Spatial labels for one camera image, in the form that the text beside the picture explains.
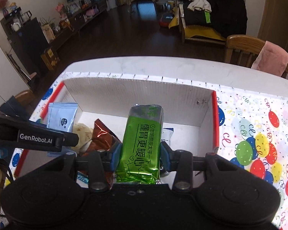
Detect blue candy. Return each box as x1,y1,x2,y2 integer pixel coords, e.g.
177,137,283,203
77,172,88,185

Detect black clothes pile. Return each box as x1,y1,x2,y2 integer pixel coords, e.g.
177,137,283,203
183,0,248,38

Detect white garment on pile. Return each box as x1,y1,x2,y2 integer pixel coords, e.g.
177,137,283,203
187,0,212,12

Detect white cupboard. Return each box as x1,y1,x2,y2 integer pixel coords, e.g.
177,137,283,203
0,47,29,106

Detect cream white snack packet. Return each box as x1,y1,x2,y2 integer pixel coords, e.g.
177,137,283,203
72,123,93,154

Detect pink cloth on chair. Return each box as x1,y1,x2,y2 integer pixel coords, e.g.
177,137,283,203
251,41,288,77

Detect dark tv console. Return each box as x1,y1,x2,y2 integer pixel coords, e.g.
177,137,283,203
49,0,108,51

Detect yellow wooden armchair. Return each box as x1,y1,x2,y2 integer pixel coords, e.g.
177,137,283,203
168,7,226,45

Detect light blue snack packet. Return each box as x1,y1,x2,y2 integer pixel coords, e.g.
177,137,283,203
47,102,78,132

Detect green foil snack packet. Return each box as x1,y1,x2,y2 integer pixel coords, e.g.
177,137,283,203
115,104,163,184

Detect wooden chair far side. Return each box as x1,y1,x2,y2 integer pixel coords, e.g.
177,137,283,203
224,35,288,78

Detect black side cabinet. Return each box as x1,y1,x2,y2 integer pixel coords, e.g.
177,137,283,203
0,7,49,76

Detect copper brown snack packet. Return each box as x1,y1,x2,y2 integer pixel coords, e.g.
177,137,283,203
77,119,120,175

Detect white blue milk packet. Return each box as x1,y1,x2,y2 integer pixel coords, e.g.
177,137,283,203
161,128,174,146

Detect wooden chair with jeans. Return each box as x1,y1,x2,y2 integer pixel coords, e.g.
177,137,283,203
15,89,35,107

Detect wooden door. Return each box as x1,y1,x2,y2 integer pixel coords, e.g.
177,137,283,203
257,0,288,52

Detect balloon birthday tablecloth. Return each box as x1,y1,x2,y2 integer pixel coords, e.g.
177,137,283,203
0,72,288,229

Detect dark blue jeans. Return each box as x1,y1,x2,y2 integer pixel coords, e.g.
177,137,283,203
0,96,30,121

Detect red cardboard box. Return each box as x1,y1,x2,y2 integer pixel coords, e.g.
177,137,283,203
13,77,221,190

